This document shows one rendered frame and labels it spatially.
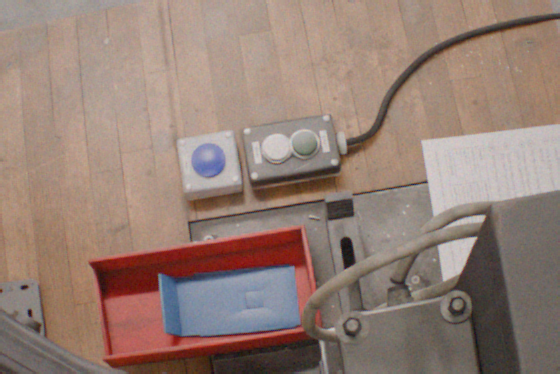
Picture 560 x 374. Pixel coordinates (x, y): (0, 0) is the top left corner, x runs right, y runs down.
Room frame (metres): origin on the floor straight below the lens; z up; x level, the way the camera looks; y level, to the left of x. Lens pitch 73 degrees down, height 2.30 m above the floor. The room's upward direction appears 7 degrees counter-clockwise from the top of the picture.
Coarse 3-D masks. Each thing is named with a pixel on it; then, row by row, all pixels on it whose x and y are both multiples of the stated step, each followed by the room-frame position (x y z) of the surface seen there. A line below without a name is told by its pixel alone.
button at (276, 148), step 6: (270, 138) 0.48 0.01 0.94; (276, 138) 0.48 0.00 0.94; (282, 138) 0.48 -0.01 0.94; (270, 144) 0.47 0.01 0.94; (276, 144) 0.47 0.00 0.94; (282, 144) 0.47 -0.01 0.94; (288, 144) 0.47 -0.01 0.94; (270, 150) 0.46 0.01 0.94; (276, 150) 0.46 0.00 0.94; (282, 150) 0.46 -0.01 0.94; (288, 150) 0.46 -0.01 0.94; (270, 156) 0.46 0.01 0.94; (276, 156) 0.46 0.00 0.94; (282, 156) 0.46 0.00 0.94
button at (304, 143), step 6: (300, 132) 0.48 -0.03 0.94; (306, 132) 0.48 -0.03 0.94; (294, 138) 0.48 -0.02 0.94; (300, 138) 0.47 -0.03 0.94; (306, 138) 0.47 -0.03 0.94; (312, 138) 0.47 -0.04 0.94; (294, 144) 0.47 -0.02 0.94; (300, 144) 0.47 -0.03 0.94; (306, 144) 0.47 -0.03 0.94; (312, 144) 0.47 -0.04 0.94; (294, 150) 0.46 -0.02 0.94; (300, 150) 0.46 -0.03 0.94; (306, 150) 0.46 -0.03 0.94; (312, 150) 0.46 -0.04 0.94
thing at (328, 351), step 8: (320, 344) 0.20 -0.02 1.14; (328, 344) 0.20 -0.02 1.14; (336, 344) 0.20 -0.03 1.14; (320, 352) 0.19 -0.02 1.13; (328, 352) 0.19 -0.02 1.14; (336, 352) 0.19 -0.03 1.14; (328, 360) 0.18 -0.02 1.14; (336, 360) 0.18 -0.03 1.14; (328, 368) 0.17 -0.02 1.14; (336, 368) 0.17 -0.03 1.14
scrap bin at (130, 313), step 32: (128, 256) 0.36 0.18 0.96; (160, 256) 0.36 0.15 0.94; (192, 256) 0.36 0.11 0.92; (224, 256) 0.36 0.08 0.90; (256, 256) 0.35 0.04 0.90; (288, 256) 0.35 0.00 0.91; (96, 288) 0.33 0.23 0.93; (128, 288) 0.33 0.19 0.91; (128, 320) 0.29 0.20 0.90; (160, 320) 0.29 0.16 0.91; (320, 320) 0.26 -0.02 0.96; (128, 352) 0.26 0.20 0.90; (160, 352) 0.24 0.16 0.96; (192, 352) 0.24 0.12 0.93; (224, 352) 0.24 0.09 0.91
